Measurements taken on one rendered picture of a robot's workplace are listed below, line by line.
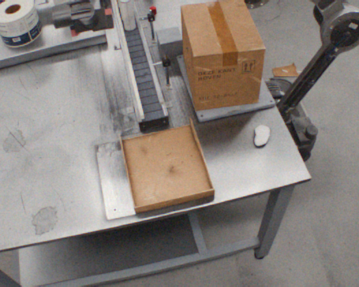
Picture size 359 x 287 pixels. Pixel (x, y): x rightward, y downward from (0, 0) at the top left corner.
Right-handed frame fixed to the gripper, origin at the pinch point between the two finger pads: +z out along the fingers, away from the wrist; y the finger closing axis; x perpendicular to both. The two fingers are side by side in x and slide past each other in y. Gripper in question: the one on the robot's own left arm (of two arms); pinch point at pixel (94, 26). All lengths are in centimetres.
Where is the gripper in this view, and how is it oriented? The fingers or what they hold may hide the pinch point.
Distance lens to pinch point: 140.5
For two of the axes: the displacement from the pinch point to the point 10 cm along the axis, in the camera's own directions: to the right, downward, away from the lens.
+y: -9.8, 1.8, -0.4
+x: 1.8, 9.8, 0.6
